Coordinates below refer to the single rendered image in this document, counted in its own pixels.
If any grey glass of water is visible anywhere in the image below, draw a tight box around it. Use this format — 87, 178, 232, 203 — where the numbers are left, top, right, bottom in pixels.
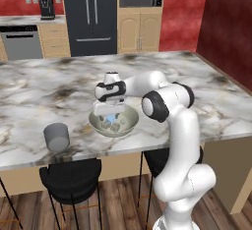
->
42, 122, 71, 152

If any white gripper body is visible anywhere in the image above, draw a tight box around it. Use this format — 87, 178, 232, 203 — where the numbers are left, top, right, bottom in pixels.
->
92, 100, 128, 117

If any beige tall cupboard unit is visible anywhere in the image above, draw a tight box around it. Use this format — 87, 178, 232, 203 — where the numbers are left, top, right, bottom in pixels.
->
116, 0, 166, 55

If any grey-green ice bowl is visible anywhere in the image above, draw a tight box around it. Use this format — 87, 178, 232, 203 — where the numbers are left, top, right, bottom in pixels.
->
88, 103, 140, 139

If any beige kitchen island base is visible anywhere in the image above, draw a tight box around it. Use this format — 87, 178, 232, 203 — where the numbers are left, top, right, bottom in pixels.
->
0, 135, 252, 215

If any black fridge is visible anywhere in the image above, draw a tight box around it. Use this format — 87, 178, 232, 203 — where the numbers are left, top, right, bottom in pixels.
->
61, 0, 118, 58

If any grey dishwasher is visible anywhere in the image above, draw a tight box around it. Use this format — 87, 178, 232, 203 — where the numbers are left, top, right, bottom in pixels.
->
0, 25, 44, 62

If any black bar stool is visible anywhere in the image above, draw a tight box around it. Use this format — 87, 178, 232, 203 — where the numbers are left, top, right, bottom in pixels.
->
38, 157, 103, 230
137, 145, 205, 230

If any beige drawer unit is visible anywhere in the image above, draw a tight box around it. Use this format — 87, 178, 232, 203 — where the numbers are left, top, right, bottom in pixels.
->
36, 23, 72, 59

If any black coffee machine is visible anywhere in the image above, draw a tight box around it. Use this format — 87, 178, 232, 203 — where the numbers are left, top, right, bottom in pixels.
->
38, 0, 56, 21

